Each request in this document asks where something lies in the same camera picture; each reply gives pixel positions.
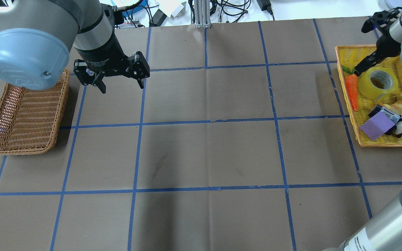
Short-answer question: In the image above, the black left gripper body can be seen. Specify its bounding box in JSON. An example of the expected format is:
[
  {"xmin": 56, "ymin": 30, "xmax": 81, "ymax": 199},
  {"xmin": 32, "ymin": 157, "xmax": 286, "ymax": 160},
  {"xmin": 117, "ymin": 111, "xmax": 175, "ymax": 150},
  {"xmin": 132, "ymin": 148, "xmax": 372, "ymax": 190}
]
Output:
[{"xmin": 73, "ymin": 51, "xmax": 150, "ymax": 86}]

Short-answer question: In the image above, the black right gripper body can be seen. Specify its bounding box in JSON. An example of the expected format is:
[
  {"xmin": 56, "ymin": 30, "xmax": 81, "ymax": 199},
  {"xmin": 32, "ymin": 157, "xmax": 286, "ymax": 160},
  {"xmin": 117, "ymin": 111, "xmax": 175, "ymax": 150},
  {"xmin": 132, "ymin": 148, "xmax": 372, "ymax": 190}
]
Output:
[{"xmin": 362, "ymin": 8, "xmax": 402, "ymax": 49}]

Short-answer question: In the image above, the yellow tape roll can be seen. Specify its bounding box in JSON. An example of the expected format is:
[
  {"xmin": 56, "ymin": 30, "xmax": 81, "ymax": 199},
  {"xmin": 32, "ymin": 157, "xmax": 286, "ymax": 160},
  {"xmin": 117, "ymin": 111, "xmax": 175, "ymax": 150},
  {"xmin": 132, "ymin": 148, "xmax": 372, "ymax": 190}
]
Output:
[{"xmin": 358, "ymin": 67, "xmax": 399, "ymax": 101}]

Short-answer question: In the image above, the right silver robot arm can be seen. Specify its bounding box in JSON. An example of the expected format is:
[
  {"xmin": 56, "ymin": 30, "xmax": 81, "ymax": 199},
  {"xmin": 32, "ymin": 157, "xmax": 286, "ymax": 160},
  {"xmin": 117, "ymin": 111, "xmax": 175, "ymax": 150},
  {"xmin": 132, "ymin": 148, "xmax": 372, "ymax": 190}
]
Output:
[{"xmin": 335, "ymin": 7, "xmax": 402, "ymax": 251}]

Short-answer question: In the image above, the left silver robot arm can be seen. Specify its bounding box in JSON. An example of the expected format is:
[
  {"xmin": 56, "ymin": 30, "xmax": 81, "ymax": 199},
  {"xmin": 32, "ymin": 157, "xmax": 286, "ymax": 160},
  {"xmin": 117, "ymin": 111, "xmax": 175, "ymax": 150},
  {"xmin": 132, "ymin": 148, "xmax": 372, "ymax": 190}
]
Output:
[{"xmin": 0, "ymin": 0, "xmax": 150, "ymax": 93}]

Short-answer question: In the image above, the orange toy carrot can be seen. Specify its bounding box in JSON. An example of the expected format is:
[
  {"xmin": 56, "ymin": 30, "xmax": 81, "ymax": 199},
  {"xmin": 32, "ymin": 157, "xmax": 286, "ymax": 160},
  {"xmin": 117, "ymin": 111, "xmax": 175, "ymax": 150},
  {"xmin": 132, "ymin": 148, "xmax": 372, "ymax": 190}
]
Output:
[{"xmin": 341, "ymin": 65, "xmax": 358, "ymax": 111}]

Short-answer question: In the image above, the yellow plastic basket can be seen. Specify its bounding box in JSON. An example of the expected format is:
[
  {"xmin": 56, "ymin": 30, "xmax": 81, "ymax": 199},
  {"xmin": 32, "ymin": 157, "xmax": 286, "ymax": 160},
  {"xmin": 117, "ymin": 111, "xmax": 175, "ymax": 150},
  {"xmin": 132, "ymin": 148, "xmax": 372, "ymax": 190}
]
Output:
[{"xmin": 335, "ymin": 45, "xmax": 402, "ymax": 147}]

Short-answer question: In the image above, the toy croissant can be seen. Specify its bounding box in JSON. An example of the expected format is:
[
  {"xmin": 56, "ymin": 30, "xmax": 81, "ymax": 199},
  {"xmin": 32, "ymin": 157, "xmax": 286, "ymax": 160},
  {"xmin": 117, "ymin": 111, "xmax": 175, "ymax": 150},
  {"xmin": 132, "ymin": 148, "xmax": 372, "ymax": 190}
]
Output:
[{"xmin": 381, "ymin": 92, "xmax": 402, "ymax": 116}]

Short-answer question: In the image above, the small labelled can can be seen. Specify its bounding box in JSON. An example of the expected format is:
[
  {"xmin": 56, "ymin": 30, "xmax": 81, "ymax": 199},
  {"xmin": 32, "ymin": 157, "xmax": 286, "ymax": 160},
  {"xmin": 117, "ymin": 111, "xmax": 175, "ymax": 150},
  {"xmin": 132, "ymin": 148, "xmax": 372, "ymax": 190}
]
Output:
[{"xmin": 368, "ymin": 104, "xmax": 401, "ymax": 123}]

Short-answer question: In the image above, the purple foam cube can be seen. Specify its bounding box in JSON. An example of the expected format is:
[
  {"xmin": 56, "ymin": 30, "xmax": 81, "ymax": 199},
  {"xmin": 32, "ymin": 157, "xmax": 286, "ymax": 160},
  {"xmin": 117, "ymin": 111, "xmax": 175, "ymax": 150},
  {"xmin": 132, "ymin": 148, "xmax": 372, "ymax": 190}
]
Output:
[{"xmin": 359, "ymin": 112, "xmax": 395, "ymax": 141}]

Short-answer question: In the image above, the panda plush toy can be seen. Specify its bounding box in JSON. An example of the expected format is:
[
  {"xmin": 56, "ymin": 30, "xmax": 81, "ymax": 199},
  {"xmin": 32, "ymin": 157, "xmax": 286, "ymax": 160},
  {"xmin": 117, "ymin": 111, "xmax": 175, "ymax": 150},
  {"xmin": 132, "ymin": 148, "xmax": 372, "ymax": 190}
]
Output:
[{"xmin": 384, "ymin": 116, "xmax": 402, "ymax": 138}]

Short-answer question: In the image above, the brown wicker basket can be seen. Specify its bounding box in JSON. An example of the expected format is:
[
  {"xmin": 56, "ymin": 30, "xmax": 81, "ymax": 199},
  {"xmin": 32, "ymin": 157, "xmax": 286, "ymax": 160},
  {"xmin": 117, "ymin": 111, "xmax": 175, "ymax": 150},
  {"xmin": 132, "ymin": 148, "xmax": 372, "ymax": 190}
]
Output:
[{"xmin": 0, "ymin": 69, "xmax": 70, "ymax": 155}]

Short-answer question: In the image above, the black power adapter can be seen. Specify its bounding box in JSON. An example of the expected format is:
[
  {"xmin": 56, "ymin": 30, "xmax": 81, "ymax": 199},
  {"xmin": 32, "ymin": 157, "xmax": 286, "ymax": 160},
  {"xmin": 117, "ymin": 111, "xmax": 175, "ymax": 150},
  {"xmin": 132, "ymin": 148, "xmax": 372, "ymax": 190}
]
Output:
[{"xmin": 256, "ymin": 0, "xmax": 273, "ymax": 15}]

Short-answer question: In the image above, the aluminium frame post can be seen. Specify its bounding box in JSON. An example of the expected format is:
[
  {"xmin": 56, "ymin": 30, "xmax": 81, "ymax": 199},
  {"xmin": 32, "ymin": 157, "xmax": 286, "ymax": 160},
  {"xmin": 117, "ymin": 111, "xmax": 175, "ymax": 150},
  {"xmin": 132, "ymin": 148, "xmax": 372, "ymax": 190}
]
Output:
[{"xmin": 188, "ymin": 0, "xmax": 217, "ymax": 29}]

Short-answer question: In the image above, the black cable bundle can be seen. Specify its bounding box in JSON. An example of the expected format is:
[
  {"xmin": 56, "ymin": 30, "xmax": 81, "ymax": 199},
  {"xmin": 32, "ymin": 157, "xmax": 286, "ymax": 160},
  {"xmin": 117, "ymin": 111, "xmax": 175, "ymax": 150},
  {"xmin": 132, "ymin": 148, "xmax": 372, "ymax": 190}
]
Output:
[{"xmin": 208, "ymin": 0, "xmax": 254, "ymax": 23}]

